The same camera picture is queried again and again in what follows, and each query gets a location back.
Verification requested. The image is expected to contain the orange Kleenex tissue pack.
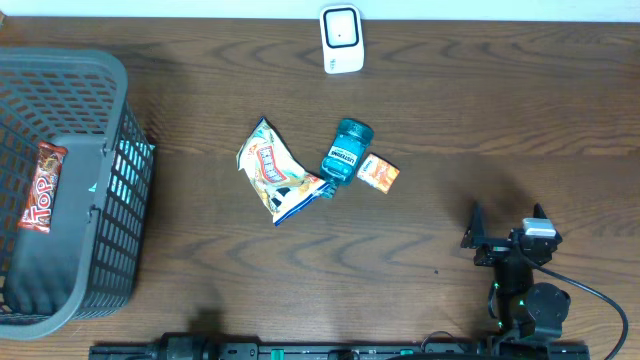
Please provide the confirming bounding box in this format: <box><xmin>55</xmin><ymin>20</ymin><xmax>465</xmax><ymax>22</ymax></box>
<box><xmin>356</xmin><ymin>153</ymin><xmax>400</xmax><ymax>194</ymax></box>

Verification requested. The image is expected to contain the blue mouthwash bottle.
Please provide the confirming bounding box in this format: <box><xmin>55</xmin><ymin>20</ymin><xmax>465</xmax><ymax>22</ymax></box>
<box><xmin>320</xmin><ymin>118</ymin><xmax>374</xmax><ymax>199</ymax></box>

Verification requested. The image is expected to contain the yellow snack bag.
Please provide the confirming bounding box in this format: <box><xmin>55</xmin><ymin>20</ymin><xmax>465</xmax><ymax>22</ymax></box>
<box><xmin>236</xmin><ymin>117</ymin><xmax>329</xmax><ymax>226</ymax></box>

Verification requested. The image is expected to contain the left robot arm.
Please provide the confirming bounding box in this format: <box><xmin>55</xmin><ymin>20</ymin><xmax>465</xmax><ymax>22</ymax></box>
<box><xmin>153</xmin><ymin>333</ymin><xmax>217</xmax><ymax>360</ymax></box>

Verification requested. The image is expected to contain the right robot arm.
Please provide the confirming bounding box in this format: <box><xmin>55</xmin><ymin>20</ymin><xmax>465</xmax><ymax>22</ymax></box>
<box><xmin>461</xmin><ymin>204</ymin><xmax>571</xmax><ymax>343</ymax></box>

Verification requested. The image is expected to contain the white barcode scanner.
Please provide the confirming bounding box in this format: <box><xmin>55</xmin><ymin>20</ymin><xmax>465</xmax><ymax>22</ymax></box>
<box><xmin>319</xmin><ymin>4</ymin><xmax>365</xmax><ymax>75</ymax></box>

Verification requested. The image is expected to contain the grey plastic shopping basket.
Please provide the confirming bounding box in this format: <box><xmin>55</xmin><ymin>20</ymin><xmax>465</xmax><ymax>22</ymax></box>
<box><xmin>1</xmin><ymin>48</ymin><xmax>154</xmax><ymax>340</ymax></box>

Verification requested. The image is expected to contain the red Top snack bar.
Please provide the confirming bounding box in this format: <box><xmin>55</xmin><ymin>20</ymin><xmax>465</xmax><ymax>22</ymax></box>
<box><xmin>17</xmin><ymin>141</ymin><xmax>68</xmax><ymax>234</ymax></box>

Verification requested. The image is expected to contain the right black cable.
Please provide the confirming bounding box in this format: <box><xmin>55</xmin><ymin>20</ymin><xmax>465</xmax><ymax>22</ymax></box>
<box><xmin>519</xmin><ymin>249</ymin><xmax>630</xmax><ymax>360</ymax></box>

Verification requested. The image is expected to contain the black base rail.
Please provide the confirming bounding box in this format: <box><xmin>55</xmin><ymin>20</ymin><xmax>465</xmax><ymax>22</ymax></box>
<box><xmin>88</xmin><ymin>341</ymin><xmax>592</xmax><ymax>360</ymax></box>

